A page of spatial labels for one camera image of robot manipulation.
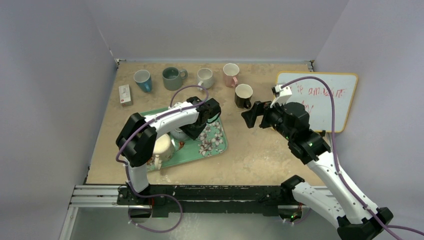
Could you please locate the grey-blue speckled round mug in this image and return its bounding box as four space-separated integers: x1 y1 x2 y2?
169 128 190 142

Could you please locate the black mug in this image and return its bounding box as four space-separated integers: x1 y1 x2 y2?
234 83 254 109

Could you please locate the white speckled round mug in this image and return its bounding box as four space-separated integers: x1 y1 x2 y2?
196 68 215 91

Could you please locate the pink faceted mug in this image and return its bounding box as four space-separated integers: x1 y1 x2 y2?
222 63 240 88

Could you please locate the grey flat-bottom mug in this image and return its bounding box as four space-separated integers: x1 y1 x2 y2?
162 67 188 91

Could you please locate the blue textured mug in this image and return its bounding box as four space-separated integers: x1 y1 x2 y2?
133 69 153 93

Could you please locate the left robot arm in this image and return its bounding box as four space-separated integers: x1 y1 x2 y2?
115 96 221 205

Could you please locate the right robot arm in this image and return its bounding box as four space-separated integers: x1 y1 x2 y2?
241 101 394 240

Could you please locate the green floral tray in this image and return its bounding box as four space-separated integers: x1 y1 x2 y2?
147 116 228 172

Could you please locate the yellow framed whiteboard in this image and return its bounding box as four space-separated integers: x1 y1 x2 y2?
274 71 359 134

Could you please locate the small white red box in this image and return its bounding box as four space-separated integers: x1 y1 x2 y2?
118 84 133 107

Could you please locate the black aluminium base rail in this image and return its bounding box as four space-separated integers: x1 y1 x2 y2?
67 183 332 220

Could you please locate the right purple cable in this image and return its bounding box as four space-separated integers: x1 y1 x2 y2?
281 76 424 240

